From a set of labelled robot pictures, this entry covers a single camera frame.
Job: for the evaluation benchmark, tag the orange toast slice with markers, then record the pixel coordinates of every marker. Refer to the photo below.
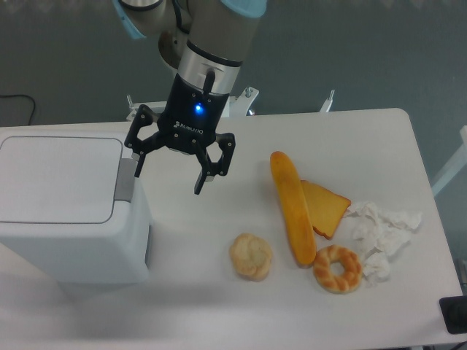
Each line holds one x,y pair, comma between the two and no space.
326,208

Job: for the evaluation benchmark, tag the white push-lid trash can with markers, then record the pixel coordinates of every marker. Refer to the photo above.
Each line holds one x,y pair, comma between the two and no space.
72,207

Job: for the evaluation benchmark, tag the crumpled white tissue paper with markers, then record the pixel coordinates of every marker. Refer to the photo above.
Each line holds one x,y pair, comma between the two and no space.
380,235

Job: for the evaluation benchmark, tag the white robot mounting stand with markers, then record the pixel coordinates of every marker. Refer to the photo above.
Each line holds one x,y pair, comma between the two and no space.
237,105

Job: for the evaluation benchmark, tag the round flower bread roll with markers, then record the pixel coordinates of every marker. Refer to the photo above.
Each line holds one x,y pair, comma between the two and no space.
251,256

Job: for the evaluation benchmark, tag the white frame post right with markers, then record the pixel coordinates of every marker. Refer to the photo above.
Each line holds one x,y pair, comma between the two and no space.
451,168

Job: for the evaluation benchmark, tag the black device at table edge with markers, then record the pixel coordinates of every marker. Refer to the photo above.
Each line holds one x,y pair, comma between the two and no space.
453,310

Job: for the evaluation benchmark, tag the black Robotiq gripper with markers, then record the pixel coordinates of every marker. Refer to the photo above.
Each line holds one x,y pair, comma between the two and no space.
189,120

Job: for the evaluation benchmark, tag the long orange baguette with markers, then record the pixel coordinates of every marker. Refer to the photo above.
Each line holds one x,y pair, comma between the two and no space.
295,211

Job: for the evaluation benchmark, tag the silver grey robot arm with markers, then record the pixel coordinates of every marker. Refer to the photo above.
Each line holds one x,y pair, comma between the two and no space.
215,38

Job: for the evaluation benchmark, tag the twisted ring bread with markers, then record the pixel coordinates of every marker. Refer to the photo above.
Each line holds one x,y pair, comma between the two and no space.
337,269

